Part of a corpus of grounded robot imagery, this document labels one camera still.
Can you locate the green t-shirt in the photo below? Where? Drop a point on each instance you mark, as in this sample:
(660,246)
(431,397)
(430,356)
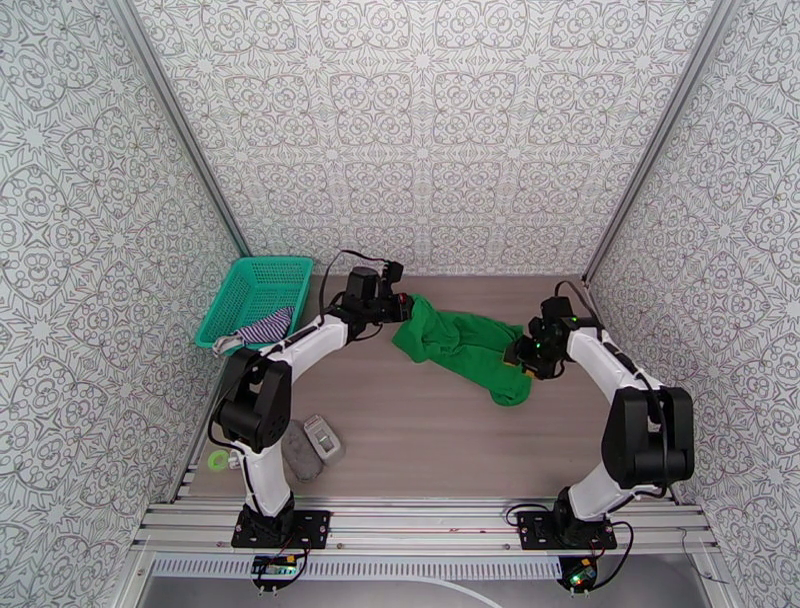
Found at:
(462,350)

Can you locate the purple white striped tank top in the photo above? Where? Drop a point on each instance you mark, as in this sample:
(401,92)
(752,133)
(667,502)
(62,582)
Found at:
(265,328)

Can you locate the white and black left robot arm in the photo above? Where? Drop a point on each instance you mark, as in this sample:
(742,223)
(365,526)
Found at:
(269,475)

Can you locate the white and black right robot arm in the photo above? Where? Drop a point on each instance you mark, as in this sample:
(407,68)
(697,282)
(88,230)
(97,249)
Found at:
(600,487)

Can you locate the green plastic laundry basket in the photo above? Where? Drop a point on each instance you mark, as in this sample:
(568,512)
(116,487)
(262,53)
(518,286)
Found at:
(262,287)

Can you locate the white handheld device green light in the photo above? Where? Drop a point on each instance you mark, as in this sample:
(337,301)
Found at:
(323,440)

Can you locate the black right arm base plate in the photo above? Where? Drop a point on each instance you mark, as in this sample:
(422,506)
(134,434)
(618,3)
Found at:
(531,531)

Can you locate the aluminium rail frame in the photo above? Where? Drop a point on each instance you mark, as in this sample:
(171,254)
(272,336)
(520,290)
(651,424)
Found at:
(425,522)

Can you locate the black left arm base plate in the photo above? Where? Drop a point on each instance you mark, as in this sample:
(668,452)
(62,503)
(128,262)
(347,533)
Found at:
(312,528)

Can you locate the aluminium corner post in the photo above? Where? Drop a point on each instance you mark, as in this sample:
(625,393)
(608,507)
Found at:
(181,131)
(656,131)

